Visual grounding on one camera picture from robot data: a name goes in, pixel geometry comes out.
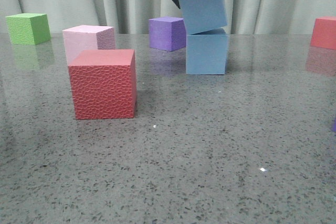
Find light blue foam cube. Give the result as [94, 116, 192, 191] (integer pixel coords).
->
[178, 0, 227, 35]
[186, 28, 229, 75]

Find purple foam cube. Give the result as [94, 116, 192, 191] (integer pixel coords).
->
[148, 16, 186, 51]

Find pink foam cube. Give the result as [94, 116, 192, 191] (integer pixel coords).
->
[62, 25, 116, 65]

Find red foam cube far right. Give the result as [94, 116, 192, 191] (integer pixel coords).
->
[310, 16, 336, 50]

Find red textured foam cube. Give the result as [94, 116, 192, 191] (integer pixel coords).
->
[68, 49, 137, 120]

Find green foam cube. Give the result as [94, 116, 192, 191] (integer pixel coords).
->
[6, 13, 51, 45]

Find purple cube at right edge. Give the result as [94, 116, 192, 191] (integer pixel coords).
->
[331, 118, 336, 132]

